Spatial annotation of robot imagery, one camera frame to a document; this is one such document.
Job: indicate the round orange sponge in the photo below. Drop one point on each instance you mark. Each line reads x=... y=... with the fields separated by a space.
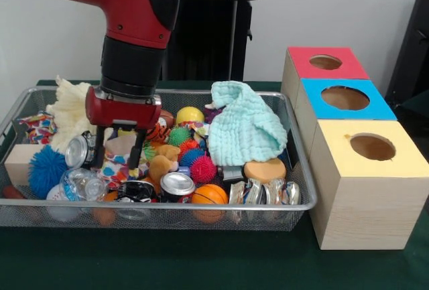
x=264 y=169

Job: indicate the wooden box with three holes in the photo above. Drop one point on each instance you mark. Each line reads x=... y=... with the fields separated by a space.
x=362 y=209

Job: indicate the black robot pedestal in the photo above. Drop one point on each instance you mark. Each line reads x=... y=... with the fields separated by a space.
x=207 y=35

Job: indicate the black floor stand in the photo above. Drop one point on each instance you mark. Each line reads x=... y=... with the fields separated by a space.
x=412 y=52

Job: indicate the plain wooden block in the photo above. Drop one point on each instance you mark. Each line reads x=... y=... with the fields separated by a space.
x=20 y=166

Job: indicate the crushed silver can black label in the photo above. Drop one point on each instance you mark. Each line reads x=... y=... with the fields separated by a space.
x=77 y=154

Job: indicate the crushed flattened drink can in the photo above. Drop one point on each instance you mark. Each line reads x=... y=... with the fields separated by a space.
x=264 y=192

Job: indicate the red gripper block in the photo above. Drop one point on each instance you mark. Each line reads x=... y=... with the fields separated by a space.
x=124 y=114

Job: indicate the small orange basketball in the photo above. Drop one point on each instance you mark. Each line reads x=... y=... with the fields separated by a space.
x=209 y=195

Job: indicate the small tiger plush toy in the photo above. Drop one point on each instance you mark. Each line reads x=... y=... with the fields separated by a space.
x=157 y=133

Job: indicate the cream knitted cloth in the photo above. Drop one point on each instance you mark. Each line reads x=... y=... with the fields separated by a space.
x=67 y=109

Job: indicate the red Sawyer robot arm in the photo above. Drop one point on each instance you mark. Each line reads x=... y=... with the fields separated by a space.
x=134 y=8

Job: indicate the mint green knitted cloth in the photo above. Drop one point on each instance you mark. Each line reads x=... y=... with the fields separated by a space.
x=248 y=126

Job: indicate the dark green table cloth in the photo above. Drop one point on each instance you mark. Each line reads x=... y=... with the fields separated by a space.
x=415 y=116
x=201 y=263

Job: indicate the blue spiky rubber ball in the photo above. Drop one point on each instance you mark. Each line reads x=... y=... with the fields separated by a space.
x=47 y=169

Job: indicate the colourful dotted packet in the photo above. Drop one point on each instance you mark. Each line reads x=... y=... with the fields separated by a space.
x=115 y=166

